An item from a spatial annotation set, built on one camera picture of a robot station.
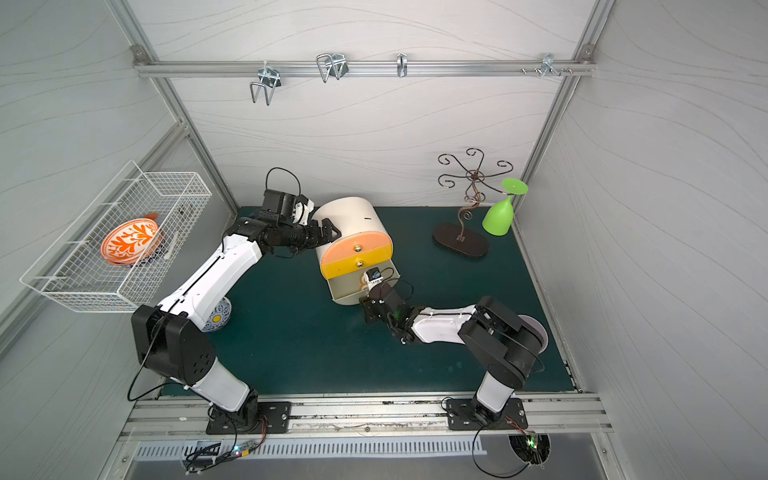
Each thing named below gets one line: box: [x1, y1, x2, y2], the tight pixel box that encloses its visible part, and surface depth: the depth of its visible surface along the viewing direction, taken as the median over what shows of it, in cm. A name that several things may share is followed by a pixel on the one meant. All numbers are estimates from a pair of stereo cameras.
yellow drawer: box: [321, 245, 393, 280], surface depth 90 cm
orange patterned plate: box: [101, 218, 159, 265], surface depth 67 cm
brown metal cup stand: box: [432, 148, 513, 258], surface depth 95 cm
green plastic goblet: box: [482, 178, 529, 237], surface depth 90 cm
